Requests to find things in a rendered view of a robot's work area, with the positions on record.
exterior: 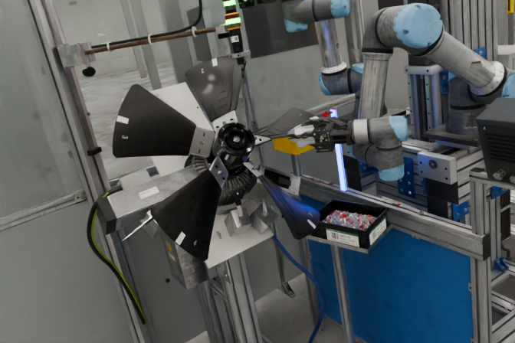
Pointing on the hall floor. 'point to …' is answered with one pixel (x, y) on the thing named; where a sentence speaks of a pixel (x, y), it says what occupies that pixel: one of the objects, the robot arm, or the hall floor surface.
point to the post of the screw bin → (342, 293)
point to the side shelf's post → (205, 313)
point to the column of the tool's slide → (56, 70)
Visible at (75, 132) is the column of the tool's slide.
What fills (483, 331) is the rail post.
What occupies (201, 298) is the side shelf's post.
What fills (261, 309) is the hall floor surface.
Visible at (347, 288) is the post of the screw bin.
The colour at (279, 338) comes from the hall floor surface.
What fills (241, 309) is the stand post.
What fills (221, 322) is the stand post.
